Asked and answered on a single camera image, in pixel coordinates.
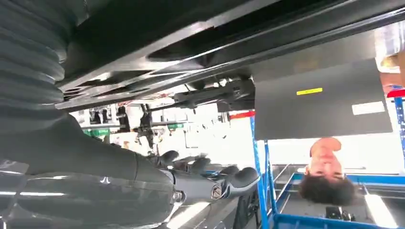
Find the yellow label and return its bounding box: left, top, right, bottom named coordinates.
left=296, top=87, right=324, bottom=96

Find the black humanoid robot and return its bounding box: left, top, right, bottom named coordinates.
left=138, top=104, right=155, bottom=150
left=116, top=105, right=131, bottom=134

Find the small black device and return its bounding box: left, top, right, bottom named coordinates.
left=325, top=206, right=356, bottom=222

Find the person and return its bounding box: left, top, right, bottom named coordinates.
left=298, top=136, right=358, bottom=207

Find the grey flat panel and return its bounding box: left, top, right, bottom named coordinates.
left=253, top=30, right=394, bottom=141

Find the blue plastic bin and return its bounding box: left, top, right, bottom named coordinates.
left=272, top=213, right=391, bottom=229

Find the blue metal rack frame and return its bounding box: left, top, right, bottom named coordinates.
left=249, top=115, right=405, bottom=229

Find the ribbed grey right arm sleeve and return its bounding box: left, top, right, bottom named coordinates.
left=0, top=0, right=78, bottom=137

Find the white label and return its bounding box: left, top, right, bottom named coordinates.
left=351, top=101, right=386, bottom=116

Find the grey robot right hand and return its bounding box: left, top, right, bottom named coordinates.
left=0, top=114, right=261, bottom=229

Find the dark metal bench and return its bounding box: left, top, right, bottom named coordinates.
left=55, top=0, right=405, bottom=112

